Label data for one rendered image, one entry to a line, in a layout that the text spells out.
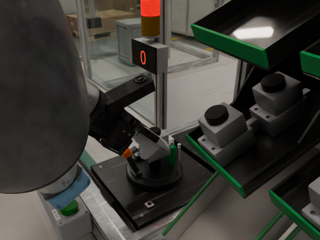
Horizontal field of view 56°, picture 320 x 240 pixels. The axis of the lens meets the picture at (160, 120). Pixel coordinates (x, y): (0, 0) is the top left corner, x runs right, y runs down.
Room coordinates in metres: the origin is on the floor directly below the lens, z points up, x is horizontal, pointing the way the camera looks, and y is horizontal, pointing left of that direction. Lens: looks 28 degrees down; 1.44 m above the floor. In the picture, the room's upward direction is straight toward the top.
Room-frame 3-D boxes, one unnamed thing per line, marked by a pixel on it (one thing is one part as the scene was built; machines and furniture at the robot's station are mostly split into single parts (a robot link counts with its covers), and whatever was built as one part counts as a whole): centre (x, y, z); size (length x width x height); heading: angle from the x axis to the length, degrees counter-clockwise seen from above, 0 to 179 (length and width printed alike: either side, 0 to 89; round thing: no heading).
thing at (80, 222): (0.54, 0.24, 0.93); 0.21 x 0.07 x 0.06; 35
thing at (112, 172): (0.59, 0.01, 0.96); 0.24 x 0.24 x 0.02; 35
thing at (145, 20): (0.82, 0.02, 1.28); 0.05 x 0.05 x 0.05
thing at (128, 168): (0.59, 0.01, 0.98); 0.14 x 0.14 x 0.02
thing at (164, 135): (0.60, 0.00, 1.06); 0.08 x 0.04 x 0.07; 125
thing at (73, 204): (0.48, 0.20, 0.96); 0.04 x 0.04 x 0.02
